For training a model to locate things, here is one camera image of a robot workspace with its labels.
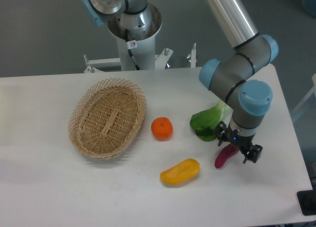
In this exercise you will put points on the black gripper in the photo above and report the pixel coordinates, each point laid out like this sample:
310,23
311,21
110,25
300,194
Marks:
250,151

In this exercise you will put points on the purple sweet potato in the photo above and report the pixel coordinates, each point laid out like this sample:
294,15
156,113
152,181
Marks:
226,153

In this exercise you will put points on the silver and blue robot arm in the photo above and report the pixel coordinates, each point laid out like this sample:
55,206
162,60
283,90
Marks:
231,81

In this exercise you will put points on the green bok choy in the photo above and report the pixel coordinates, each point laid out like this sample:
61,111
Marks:
205,122

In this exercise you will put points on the yellow mango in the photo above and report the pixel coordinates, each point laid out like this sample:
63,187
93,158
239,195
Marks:
181,172

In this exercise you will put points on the orange tangerine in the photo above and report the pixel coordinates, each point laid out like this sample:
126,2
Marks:
162,128

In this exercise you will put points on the black device at table edge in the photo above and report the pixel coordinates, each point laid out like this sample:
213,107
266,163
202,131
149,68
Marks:
307,202

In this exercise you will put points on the woven wicker basket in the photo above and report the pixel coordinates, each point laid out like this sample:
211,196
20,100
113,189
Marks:
107,118

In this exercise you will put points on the blue object in corner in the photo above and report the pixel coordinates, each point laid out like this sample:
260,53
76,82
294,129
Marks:
310,7

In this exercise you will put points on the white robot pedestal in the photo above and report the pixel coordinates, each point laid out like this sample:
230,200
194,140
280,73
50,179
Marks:
136,31

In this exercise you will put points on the white metal base frame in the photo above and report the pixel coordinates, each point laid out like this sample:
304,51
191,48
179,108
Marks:
143,61

